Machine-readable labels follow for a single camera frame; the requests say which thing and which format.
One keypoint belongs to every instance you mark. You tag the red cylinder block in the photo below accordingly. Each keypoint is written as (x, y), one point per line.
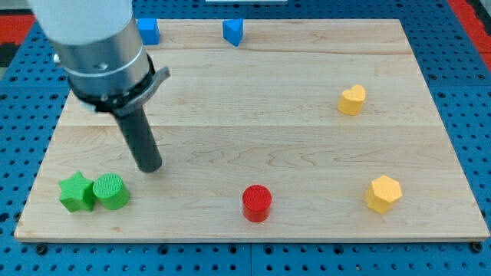
(256, 203)

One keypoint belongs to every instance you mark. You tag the blue cube block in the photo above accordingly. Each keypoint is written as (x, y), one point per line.
(149, 31)

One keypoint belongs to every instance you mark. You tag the green cylinder block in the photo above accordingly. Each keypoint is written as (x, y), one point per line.
(111, 191)

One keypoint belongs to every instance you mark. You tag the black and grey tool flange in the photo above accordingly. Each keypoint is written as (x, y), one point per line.
(105, 95)

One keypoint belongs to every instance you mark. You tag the yellow heart block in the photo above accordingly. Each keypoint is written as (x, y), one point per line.
(352, 100)

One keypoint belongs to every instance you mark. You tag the green star block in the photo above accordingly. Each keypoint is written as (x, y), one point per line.
(77, 193)

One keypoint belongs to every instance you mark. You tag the wooden board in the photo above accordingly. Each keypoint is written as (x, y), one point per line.
(266, 112)

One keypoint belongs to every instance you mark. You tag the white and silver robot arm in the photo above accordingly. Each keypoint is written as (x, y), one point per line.
(100, 48)

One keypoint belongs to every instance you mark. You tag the yellow hexagon block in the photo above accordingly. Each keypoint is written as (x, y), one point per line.
(383, 194)

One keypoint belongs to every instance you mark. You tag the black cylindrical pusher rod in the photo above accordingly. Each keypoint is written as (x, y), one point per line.
(140, 140)

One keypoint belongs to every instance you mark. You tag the blue triangle block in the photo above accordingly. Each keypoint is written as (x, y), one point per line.
(232, 31)

